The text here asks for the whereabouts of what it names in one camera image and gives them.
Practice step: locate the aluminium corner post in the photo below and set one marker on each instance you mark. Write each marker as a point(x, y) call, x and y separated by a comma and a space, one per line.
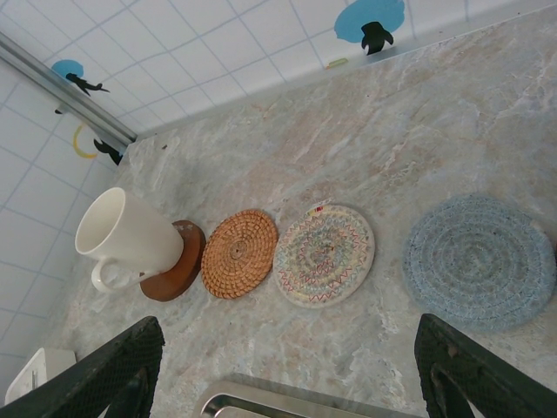
point(65, 93)

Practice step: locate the white plastic block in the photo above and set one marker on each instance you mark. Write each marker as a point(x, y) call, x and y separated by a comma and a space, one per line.
point(39, 370)

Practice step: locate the stainless steel tray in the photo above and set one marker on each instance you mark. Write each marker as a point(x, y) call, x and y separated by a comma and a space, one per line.
point(261, 392)

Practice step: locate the woven rattan coaster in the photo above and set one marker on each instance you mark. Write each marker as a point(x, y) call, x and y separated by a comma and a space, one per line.
point(239, 254)

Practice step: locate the white ceramic mug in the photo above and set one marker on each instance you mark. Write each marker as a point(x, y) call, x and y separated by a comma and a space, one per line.
point(130, 235)

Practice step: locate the multicolour woven cotton coaster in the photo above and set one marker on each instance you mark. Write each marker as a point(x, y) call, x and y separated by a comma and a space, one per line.
point(324, 257)

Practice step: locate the shark blue patch sticker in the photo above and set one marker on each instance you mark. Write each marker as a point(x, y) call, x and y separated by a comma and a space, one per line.
point(67, 69)

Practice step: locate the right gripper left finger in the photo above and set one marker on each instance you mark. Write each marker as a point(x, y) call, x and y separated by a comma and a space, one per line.
point(109, 379)

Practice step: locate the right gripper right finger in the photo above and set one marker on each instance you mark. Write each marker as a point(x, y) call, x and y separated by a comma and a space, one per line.
point(478, 379)

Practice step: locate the dark wooden round coaster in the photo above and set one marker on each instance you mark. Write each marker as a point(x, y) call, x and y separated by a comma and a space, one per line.
point(174, 283)

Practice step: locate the blue woven cotton coaster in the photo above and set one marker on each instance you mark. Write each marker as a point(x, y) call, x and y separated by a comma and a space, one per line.
point(474, 261)

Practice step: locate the small green yellow tag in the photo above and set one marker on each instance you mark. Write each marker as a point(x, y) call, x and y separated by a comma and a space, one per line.
point(337, 63)

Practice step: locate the penguin blue patch sticker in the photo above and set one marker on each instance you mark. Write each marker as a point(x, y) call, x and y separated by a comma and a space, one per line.
point(370, 13)

